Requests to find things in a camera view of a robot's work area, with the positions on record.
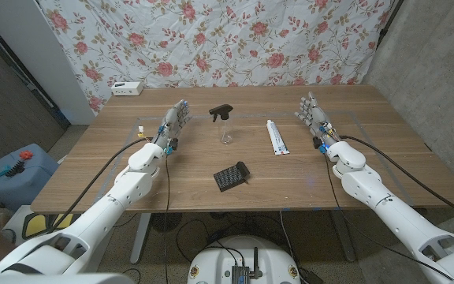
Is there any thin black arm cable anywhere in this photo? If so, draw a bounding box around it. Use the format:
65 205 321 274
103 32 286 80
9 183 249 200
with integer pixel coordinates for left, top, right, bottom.
323 153 454 282
162 153 172 284

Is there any white power strip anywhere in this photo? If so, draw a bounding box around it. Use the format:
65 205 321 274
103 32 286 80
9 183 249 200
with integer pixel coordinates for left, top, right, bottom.
110 81 144 97

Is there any grey table leg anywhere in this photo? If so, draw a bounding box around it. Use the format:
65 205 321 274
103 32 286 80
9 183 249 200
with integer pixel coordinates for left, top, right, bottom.
329 210 357 263

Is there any grey computer module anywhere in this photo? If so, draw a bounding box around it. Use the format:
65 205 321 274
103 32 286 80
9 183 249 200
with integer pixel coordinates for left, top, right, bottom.
231 264 251 284

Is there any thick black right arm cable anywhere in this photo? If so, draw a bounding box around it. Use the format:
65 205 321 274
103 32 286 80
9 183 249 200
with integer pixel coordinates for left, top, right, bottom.
339 134 454 224

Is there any black antenna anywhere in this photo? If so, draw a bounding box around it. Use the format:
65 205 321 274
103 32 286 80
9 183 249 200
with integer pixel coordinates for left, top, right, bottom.
252 247 263 279

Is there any white toothpaste tube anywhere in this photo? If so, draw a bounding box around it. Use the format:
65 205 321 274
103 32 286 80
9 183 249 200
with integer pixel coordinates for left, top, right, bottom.
266 119 291 156

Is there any teal handled black brush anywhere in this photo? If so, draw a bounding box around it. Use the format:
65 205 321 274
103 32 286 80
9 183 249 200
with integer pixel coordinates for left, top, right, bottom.
0 160 26 179

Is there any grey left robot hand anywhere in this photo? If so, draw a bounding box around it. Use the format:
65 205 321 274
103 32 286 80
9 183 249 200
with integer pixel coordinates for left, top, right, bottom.
151 99 193 155

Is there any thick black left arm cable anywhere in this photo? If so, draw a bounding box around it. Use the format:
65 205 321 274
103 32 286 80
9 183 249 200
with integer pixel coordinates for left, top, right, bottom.
47 136 152 234

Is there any floral backdrop cloth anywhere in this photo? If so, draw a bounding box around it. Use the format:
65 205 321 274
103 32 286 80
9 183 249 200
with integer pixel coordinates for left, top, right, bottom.
37 0 393 114

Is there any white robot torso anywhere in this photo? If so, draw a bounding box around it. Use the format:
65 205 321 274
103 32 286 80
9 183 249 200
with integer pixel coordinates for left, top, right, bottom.
187 235 302 284

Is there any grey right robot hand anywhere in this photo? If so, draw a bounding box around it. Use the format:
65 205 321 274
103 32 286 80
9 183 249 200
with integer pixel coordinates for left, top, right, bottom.
294 92 341 155

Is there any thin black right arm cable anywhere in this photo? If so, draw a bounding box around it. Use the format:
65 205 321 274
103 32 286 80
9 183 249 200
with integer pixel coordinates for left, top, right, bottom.
323 153 454 282

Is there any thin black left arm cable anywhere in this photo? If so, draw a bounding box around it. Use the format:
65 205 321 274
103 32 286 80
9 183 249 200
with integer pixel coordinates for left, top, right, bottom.
162 153 172 284

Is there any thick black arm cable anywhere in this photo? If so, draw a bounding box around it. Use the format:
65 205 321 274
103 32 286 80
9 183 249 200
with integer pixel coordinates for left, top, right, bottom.
339 134 454 224
47 136 152 234

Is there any clear spray bottle black pump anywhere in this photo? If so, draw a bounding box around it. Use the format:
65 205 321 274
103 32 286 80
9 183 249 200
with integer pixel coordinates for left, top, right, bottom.
208 103 235 145

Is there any black round fan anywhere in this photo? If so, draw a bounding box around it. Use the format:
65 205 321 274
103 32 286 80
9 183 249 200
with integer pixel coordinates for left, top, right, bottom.
151 212 184 233

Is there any blue storage box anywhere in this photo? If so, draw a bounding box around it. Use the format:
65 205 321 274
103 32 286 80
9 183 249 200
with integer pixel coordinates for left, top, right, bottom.
0 143 60 212

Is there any black pole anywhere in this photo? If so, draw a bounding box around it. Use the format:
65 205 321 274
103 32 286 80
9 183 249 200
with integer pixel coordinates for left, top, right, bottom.
375 0 405 50

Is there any yellow black object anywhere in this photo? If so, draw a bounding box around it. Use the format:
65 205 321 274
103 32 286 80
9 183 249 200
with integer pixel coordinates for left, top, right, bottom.
21 212 74 241

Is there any white table leg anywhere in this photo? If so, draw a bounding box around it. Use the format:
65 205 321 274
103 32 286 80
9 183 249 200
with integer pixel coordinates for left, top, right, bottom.
129 212 152 264

